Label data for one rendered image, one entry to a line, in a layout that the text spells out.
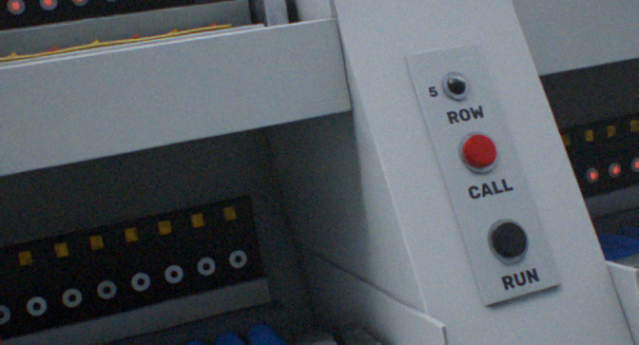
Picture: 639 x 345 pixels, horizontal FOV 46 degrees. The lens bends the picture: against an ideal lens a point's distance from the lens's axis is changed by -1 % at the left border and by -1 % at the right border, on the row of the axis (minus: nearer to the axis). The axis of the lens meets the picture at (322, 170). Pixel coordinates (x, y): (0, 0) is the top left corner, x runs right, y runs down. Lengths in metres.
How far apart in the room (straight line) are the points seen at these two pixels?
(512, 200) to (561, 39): 0.10
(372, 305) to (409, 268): 0.06
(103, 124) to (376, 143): 0.12
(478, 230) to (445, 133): 0.05
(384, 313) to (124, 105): 0.16
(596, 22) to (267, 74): 0.18
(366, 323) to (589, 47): 0.19
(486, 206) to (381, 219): 0.05
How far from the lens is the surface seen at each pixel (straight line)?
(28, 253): 0.48
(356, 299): 0.42
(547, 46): 0.42
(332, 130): 0.40
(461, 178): 0.35
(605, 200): 0.60
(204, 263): 0.48
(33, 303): 0.48
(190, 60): 0.35
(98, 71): 0.35
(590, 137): 0.59
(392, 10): 0.38
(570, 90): 0.66
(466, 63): 0.38
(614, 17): 0.45
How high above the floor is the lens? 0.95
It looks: 13 degrees up
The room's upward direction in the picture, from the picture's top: 16 degrees counter-clockwise
